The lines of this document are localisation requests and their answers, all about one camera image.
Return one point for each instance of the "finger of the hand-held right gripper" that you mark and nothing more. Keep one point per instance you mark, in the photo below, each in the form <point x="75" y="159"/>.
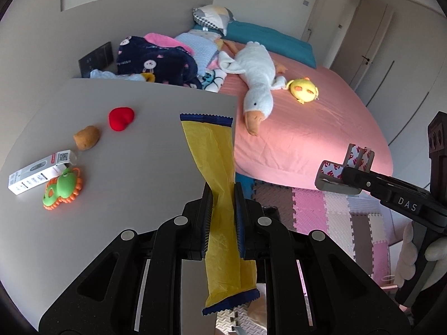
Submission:
<point x="363" y="181"/>

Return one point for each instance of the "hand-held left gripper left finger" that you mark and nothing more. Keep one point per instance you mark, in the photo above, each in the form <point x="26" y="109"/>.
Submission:
<point x="206" y="216"/>

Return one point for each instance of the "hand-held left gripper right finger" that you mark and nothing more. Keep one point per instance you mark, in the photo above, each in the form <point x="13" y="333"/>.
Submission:
<point x="239" y="216"/>

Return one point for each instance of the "yellow plastic wrapper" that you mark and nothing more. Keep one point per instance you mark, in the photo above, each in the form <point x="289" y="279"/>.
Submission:
<point x="213" y="153"/>

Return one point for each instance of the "person's right hand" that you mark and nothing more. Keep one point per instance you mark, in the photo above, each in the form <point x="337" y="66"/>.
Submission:
<point x="408" y="251"/>

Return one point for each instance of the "teal bed base cover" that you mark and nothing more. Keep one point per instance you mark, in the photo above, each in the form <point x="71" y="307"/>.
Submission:
<point x="246" y="186"/>

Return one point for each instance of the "foam puzzle floor mat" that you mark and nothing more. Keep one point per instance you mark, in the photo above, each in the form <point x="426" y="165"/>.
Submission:
<point x="331" y="213"/>

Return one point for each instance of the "pink bed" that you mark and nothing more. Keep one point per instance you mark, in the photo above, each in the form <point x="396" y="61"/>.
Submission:
<point x="314" y="136"/>

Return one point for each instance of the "yellow chick plush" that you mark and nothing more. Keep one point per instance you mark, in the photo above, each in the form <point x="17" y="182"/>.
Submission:
<point x="303" y="90"/>

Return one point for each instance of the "white wardrobe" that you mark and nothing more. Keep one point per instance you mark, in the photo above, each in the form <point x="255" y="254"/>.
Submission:
<point x="394" y="76"/>

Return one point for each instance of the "red heart toy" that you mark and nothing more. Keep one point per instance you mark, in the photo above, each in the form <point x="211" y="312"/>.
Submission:
<point x="121" y="118"/>

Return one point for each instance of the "white cartoon print cloth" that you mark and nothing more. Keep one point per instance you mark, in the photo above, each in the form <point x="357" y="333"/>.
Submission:
<point x="213" y="80"/>

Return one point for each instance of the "white goose plush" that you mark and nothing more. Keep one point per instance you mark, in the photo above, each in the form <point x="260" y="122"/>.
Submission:
<point x="256" y="76"/>

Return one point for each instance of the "brown potato toy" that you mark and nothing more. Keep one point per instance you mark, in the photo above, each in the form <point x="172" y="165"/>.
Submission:
<point x="87" y="138"/>

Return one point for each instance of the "green orange frog toy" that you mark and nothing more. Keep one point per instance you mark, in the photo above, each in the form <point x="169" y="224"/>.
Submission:
<point x="63" y="188"/>

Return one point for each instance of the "yellow black toy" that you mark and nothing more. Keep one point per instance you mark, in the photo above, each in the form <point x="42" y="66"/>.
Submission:
<point x="148" y="77"/>

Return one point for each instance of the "navy printed blanket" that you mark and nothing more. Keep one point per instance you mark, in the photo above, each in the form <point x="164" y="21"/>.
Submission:
<point x="157" y="62"/>

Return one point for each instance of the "white room door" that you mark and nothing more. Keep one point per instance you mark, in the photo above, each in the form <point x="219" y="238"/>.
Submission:
<point x="335" y="17"/>

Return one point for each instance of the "teal pillow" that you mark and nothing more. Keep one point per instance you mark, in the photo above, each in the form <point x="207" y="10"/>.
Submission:
<point x="272" y="40"/>

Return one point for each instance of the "light blue waffle blanket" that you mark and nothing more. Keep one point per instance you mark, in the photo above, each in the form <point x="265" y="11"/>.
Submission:
<point x="199" y="47"/>

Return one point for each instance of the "white cardboard box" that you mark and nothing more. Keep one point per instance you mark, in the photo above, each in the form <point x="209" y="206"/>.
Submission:
<point x="38" y="174"/>

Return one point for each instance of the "light blue cloth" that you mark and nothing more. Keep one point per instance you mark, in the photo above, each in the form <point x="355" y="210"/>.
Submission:
<point x="103" y="74"/>

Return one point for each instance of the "pink fleece blanket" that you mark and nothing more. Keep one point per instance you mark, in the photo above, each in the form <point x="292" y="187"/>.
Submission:
<point x="164" y="40"/>

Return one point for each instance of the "patchwork pillow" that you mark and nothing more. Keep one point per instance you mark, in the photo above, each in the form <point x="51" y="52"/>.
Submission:
<point x="211" y="15"/>

